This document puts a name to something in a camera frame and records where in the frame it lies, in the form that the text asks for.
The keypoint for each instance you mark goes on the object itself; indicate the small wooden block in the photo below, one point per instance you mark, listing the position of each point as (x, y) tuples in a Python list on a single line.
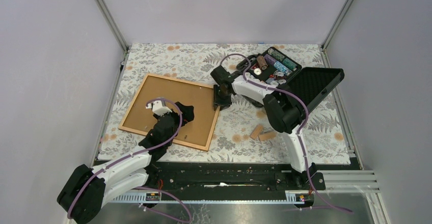
[(267, 136), (256, 132)]

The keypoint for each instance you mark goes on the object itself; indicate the floral patterned table mat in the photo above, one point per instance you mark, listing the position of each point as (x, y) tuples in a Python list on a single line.
[(231, 141)]

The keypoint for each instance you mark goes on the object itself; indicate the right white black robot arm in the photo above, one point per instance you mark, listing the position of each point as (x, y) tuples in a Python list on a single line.
[(286, 113)]

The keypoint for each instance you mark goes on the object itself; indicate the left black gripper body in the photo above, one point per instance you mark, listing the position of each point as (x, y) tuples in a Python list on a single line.
[(177, 120)]

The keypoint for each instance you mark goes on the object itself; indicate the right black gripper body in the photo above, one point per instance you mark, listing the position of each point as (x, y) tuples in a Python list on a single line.
[(223, 95)]

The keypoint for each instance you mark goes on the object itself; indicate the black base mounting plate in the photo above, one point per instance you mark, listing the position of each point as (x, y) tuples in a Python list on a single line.
[(192, 181)]

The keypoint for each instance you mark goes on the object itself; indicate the aluminium rail frame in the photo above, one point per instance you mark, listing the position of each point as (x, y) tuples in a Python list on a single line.
[(351, 196)]

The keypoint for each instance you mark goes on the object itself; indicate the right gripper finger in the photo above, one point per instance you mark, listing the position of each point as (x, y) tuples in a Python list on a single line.
[(216, 97), (225, 103)]

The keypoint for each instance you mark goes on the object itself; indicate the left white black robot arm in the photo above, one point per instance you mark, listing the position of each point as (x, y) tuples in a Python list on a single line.
[(88, 189)]

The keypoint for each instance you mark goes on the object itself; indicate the wooden picture frame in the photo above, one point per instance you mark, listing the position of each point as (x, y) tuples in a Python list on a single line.
[(196, 134)]

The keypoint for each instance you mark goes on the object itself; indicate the black poker chip case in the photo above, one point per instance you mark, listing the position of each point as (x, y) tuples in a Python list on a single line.
[(311, 84)]

